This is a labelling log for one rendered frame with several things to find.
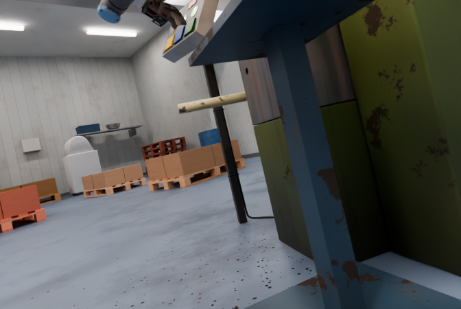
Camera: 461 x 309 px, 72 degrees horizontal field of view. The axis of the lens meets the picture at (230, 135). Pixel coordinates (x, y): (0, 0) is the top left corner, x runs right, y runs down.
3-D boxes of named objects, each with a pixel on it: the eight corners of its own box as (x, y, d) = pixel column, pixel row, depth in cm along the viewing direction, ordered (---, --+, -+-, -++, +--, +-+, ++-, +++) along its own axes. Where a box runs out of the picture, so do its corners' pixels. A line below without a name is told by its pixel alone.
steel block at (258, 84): (295, 111, 90) (261, -39, 91) (252, 126, 127) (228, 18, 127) (444, 79, 105) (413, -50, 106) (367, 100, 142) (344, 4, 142)
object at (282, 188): (333, 273, 89) (296, 112, 90) (278, 240, 126) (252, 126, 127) (477, 218, 104) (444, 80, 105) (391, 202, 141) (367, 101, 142)
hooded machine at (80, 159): (97, 189, 798) (86, 136, 800) (107, 187, 752) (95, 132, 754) (68, 196, 751) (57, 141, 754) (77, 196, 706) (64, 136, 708)
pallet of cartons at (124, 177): (148, 183, 581) (143, 162, 582) (101, 197, 526) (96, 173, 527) (125, 185, 669) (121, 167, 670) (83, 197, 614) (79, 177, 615)
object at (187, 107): (180, 114, 138) (177, 102, 138) (178, 115, 143) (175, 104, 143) (271, 96, 150) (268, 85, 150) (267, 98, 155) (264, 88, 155)
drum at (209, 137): (233, 161, 674) (226, 126, 675) (215, 166, 640) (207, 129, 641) (218, 163, 714) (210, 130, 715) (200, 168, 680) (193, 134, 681)
